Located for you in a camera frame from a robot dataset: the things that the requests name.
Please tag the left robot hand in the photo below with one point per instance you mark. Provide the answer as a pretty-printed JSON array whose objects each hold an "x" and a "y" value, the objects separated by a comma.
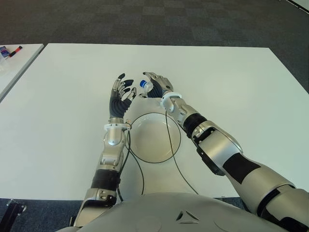
[{"x": 117, "y": 106}]

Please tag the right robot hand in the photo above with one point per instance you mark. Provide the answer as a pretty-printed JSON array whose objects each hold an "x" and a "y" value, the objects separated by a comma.
[{"x": 158, "y": 90}]

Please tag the clear water bottle blue cap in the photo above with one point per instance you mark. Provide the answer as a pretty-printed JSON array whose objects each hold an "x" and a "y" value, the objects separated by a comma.
[{"x": 143, "y": 83}]

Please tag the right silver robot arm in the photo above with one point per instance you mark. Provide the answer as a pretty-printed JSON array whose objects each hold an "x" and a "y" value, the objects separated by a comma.
[{"x": 217, "y": 147}]

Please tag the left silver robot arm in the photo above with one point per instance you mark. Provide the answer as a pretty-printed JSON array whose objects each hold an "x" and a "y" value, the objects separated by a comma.
[{"x": 113, "y": 140}]

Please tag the white plate black rim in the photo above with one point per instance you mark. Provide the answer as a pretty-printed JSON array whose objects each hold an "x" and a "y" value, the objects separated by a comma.
[{"x": 154, "y": 142}]

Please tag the white side table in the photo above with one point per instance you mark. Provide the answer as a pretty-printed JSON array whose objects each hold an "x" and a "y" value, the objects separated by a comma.
[{"x": 19, "y": 65}]

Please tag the red marker pen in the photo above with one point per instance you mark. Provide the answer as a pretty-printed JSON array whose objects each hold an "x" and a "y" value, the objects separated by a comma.
[{"x": 15, "y": 51}]

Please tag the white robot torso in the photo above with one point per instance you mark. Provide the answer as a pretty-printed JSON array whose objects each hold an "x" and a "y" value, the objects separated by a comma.
[{"x": 169, "y": 213}]

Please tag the blue white small pack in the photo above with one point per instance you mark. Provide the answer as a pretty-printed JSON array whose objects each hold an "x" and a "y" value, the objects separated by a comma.
[{"x": 4, "y": 50}]

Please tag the black metal stand frame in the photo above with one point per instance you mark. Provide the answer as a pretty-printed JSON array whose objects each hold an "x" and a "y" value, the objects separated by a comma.
[{"x": 14, "y": 212}]

